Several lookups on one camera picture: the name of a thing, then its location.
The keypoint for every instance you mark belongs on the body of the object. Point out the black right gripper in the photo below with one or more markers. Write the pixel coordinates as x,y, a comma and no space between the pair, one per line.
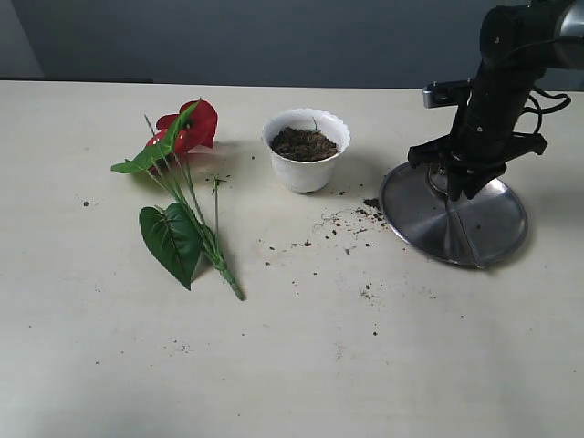
481,137

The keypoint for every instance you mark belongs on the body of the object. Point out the steel spoon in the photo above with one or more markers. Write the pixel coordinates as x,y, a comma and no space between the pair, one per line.
458,246

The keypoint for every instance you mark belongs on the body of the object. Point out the white plastic flower pot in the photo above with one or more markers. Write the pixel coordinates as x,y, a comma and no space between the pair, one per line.
306,177

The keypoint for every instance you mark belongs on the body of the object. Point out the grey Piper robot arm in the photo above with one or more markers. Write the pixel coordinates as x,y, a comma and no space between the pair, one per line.
518,44

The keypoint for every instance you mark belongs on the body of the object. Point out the dark brown potting soil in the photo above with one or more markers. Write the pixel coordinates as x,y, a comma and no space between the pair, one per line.
303,145

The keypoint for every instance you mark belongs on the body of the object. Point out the red artificial flower with leaves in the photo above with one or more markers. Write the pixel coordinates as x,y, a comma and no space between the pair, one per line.
177,235

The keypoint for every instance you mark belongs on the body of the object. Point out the round steel plate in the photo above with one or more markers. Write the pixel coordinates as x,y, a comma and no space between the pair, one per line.
495,220

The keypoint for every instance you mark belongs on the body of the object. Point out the loose green stem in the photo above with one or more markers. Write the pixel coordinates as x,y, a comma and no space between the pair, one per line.
216,185

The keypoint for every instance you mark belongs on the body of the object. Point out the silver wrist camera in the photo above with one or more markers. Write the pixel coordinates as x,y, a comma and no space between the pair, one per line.
446,94

